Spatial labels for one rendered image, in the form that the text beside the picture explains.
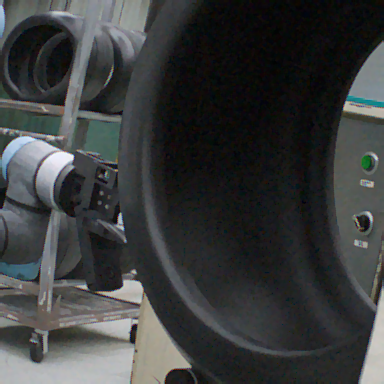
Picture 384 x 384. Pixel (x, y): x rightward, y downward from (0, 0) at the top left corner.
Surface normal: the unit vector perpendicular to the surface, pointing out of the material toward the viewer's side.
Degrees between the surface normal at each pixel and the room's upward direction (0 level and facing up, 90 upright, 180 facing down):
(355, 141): 90
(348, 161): 90
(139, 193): 94
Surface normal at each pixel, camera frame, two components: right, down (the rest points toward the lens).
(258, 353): -0.73, 0.11
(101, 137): -0.44, -0.03
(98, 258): 0.66, -0.28
